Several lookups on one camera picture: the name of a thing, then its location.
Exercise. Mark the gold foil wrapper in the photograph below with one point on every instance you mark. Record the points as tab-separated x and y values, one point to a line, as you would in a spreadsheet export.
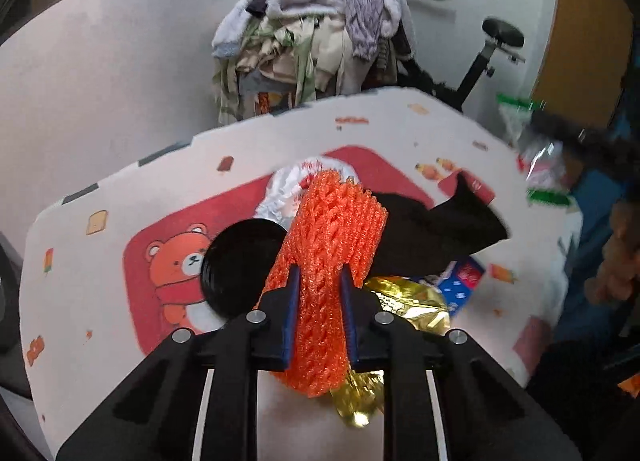
405	301

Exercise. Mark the white red-printed plastic bag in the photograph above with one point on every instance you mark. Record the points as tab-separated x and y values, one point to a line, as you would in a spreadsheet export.
285	191

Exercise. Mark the blue ice cream box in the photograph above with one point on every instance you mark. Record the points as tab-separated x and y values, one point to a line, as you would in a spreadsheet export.
462	283

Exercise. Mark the green clear snack packet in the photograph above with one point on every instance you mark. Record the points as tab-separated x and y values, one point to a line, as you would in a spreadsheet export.
542	161

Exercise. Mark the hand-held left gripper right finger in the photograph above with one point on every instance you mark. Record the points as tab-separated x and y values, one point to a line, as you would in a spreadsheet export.
350	316

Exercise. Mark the black round lid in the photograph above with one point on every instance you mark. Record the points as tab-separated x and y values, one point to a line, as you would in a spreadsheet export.
240	266

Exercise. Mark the pile of clothes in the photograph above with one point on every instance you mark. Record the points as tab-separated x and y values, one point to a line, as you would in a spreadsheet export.
310	31

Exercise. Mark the black sock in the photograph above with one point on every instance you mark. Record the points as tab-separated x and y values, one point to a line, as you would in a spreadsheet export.
430	236

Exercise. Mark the person's right hand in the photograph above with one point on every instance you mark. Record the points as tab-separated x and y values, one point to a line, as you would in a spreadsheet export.
617	256

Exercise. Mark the orange foam net sleeve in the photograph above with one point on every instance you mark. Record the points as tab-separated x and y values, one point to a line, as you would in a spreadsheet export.
340	231

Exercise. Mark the blue plastic tub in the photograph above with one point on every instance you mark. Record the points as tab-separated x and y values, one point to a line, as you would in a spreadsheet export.
590	221

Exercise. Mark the black exercise bike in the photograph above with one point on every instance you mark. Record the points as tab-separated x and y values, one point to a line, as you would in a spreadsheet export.
502	33

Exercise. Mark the wooden door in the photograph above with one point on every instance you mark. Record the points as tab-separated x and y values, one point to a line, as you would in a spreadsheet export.
580	41

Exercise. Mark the printed bear table mat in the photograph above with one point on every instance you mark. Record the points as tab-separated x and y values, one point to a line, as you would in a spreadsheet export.
125	181

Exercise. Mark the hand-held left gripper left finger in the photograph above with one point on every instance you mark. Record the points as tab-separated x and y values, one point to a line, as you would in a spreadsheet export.
292	321

